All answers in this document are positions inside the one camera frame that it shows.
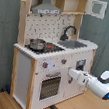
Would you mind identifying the white oven door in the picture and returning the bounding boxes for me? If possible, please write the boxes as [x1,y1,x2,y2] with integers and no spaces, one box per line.
[31,67,68,109]

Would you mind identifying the grey range hood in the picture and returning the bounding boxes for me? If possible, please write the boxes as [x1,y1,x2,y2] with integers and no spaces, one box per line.
[32,0,61,15]

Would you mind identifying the silver toy pot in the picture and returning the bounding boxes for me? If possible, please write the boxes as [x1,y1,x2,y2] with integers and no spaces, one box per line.
[30,38,45,50]

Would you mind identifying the wooden toy kitchen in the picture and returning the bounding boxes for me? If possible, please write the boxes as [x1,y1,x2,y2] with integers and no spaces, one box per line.
[1,0,109,109]

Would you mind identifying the black toy stovetop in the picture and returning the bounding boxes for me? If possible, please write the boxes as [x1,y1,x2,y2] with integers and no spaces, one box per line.
[26,42,62,55]

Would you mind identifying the black toy faucet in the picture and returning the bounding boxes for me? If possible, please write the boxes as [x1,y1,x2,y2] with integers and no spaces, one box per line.
[59,23,78,44]

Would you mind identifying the red stove knob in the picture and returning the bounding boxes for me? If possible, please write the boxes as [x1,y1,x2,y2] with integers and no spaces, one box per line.
[60,58,69,66]
[43,62,49,68]

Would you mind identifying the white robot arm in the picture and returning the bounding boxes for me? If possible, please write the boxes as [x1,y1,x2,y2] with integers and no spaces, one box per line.
[69,68,109,100]

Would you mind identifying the white microwave door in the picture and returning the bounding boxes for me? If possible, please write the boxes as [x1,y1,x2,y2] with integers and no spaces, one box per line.
[87,0,107,19]

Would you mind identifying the grey toy sink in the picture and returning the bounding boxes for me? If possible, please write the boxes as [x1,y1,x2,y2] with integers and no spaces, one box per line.
[58,40,86,49]

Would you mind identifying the white dishwasher door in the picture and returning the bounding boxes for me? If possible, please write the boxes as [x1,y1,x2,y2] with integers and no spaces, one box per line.
[64,51,93,99]

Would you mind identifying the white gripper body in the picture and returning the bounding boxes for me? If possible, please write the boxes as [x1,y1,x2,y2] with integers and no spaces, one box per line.
[69,68,90,86]

